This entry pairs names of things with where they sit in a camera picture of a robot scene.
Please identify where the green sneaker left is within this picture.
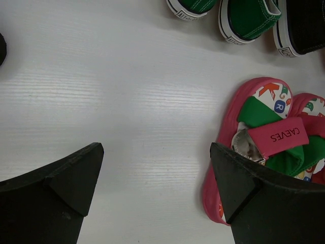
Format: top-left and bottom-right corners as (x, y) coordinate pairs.
(166, 0), (219, 21)

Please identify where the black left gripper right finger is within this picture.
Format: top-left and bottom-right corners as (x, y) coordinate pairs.
(210, 143), (324, 243)

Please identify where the green sneaker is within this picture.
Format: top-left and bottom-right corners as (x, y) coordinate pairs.
(166, 0), (219, 21)
(218, 0), (281, 45)

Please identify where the green sneaker right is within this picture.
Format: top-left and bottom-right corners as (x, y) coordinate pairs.
(218, 0), (281, 45)

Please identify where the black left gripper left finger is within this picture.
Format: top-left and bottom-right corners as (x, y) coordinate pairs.
(1, 142), (104, 243)

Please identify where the green loafer front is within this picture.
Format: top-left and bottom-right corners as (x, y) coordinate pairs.
(0, 34), (7, 66)

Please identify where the pink letter sandal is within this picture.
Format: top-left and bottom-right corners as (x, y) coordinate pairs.
(202, 77), (310, 226)
(291, 93), (324, 185)

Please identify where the black canvas sneaker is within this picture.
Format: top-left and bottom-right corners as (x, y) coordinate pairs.
(273, 0), (324, 57)

